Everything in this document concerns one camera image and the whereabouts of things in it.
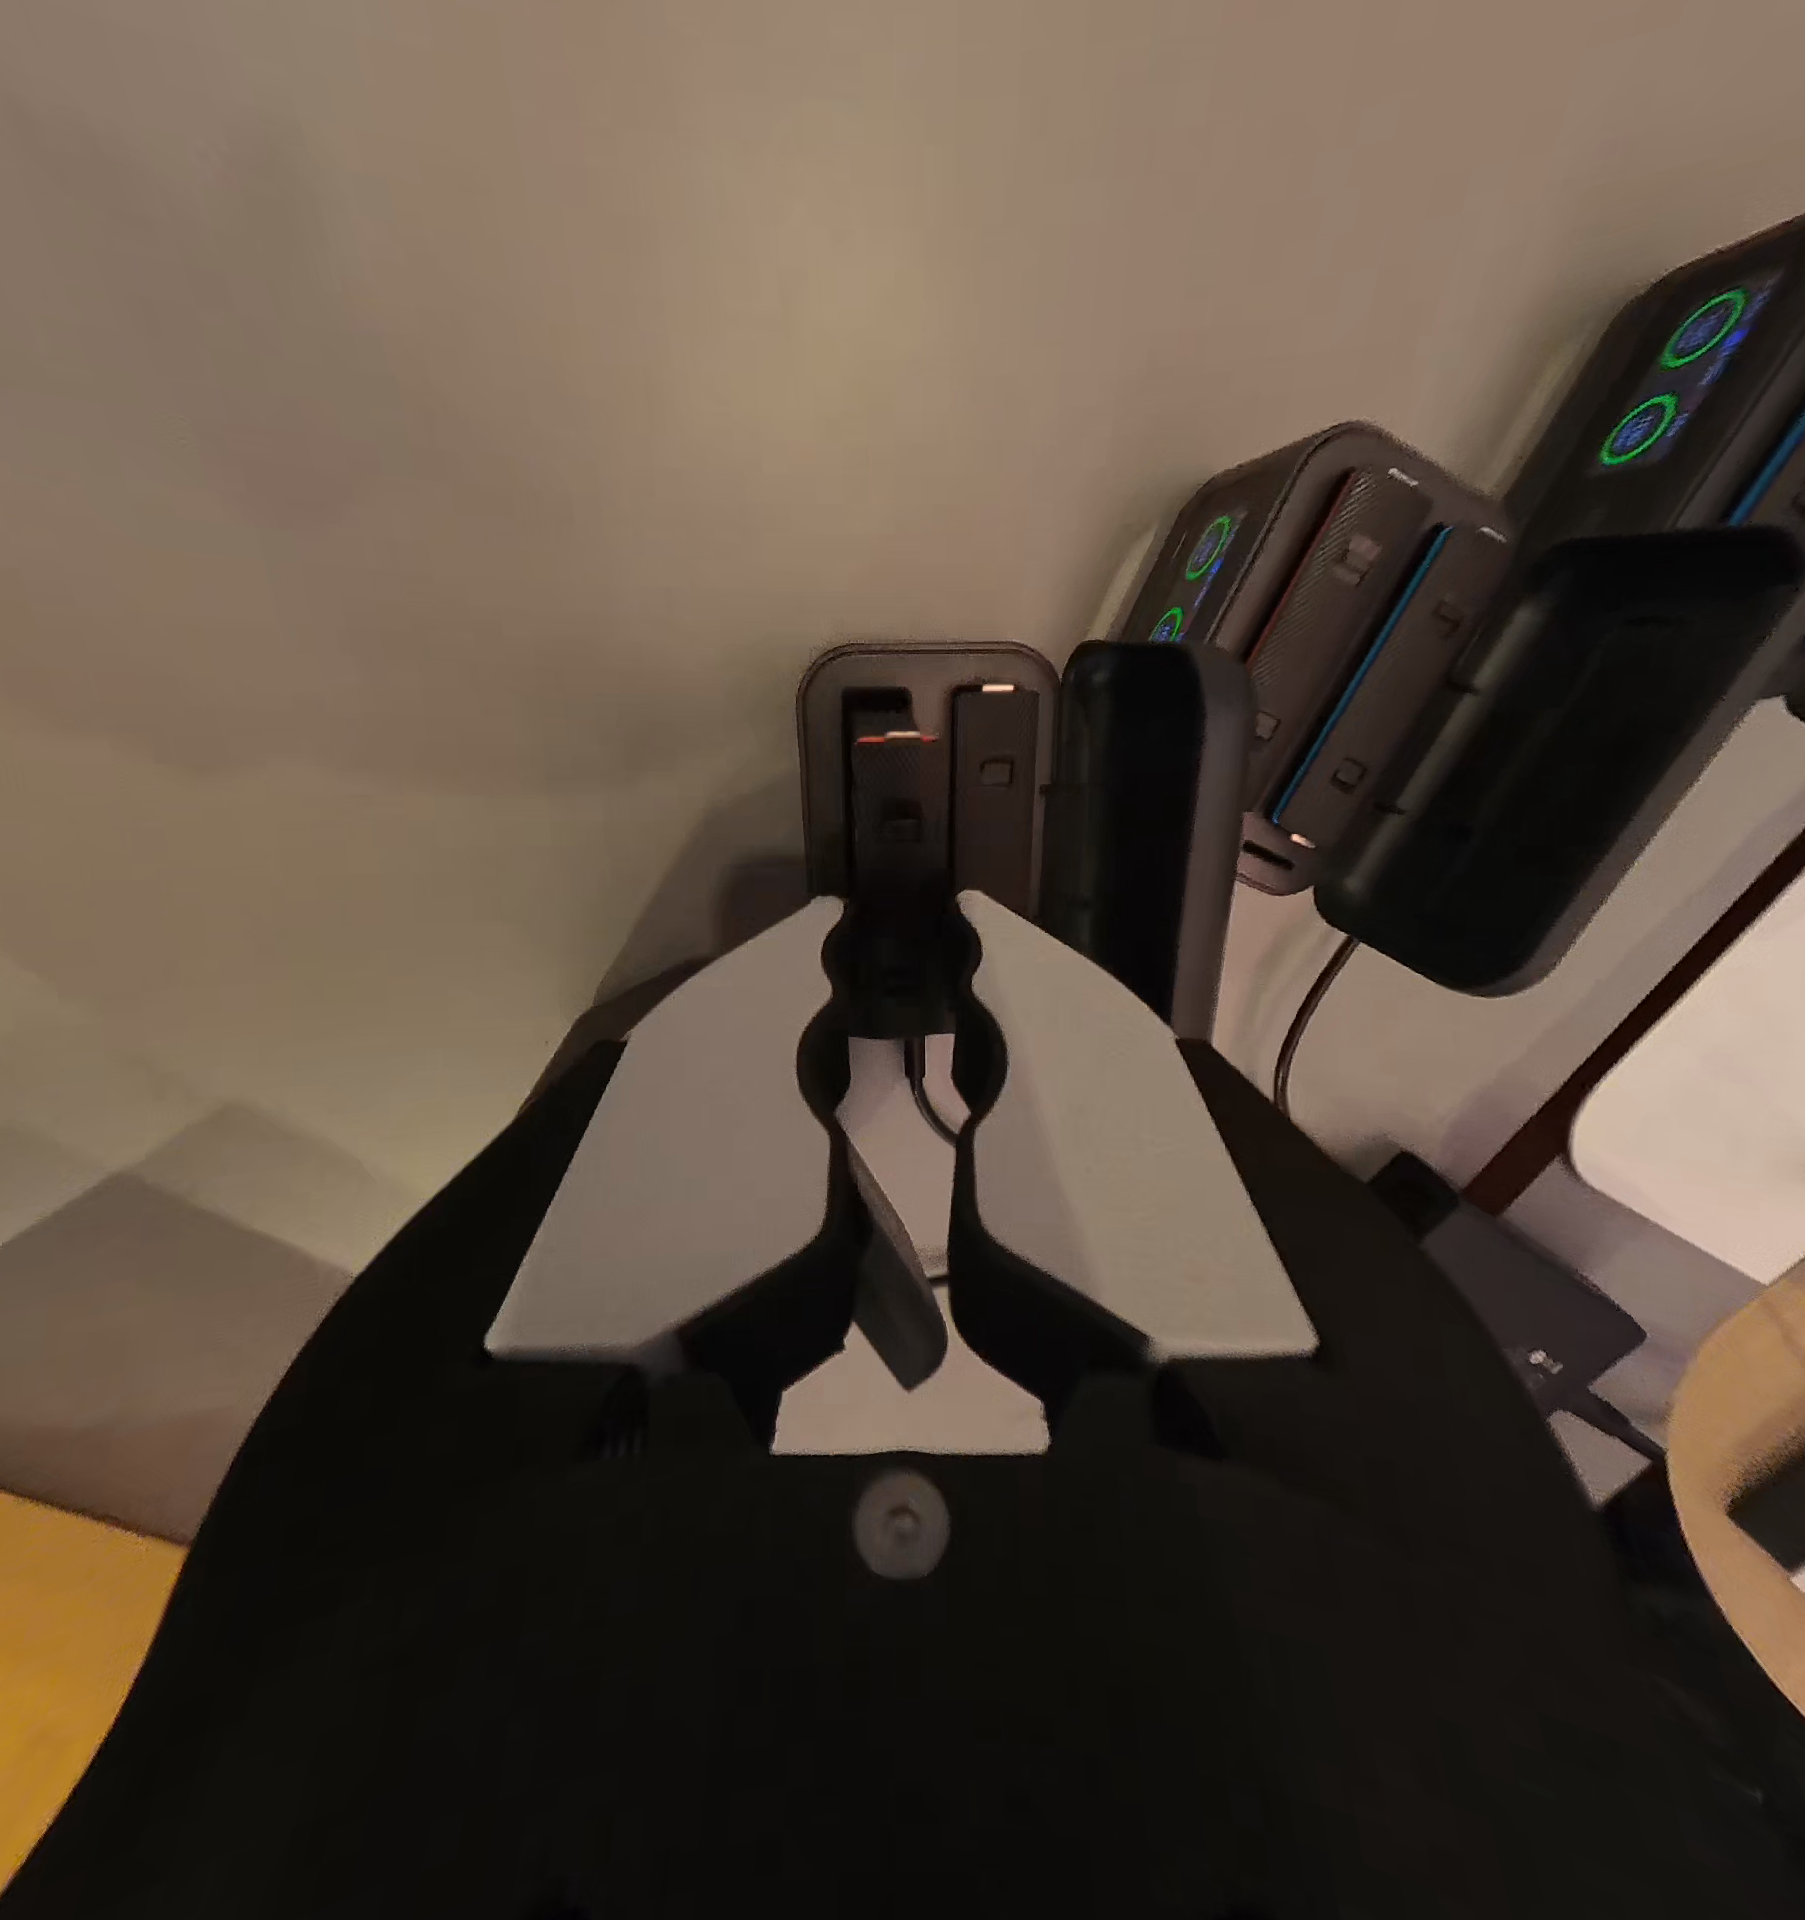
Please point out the black power adapter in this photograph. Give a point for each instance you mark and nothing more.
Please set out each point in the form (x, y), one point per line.
(1517, 1291)

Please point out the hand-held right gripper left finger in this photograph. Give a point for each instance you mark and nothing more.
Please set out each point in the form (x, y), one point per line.
(676, 1186)

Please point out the black battery with orange edge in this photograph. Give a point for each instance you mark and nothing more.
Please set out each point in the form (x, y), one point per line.
(1329, 599)
(900, 841)

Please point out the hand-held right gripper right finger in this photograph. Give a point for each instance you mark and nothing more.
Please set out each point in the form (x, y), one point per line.
(1128, 1186)

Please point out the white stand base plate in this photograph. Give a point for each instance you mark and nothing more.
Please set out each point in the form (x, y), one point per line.
(1713, 1141)

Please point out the yellow plastic bin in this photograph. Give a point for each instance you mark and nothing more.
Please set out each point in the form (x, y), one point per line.
(32, 1650)

